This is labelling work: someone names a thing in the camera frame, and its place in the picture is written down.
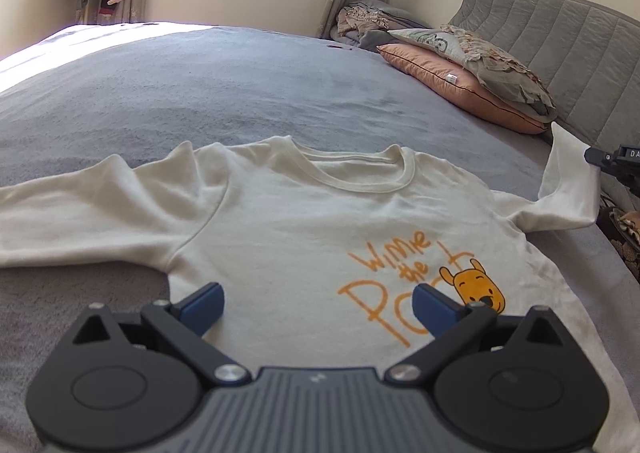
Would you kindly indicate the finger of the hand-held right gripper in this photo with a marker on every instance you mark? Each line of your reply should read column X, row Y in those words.
column 602, row 158
column 627, row 180

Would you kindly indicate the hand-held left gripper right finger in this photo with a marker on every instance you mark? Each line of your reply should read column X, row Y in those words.
column 432, row 308

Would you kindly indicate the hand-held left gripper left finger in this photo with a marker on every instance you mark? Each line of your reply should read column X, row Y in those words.
column 202, row 305

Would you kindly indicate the white printed sweatshirt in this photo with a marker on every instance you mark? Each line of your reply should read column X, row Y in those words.
column 300, row 233

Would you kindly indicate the grey quilted headboard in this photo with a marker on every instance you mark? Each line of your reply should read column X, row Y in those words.
column 575, row 43

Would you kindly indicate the grey ruffled printed pillow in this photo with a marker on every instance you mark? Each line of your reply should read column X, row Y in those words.
column 500, row 68

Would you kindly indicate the orange pillow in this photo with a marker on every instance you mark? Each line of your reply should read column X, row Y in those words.
column 425, row 65

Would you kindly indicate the folded grey bedding pile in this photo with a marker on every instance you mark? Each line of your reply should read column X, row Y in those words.
column 360, row 20

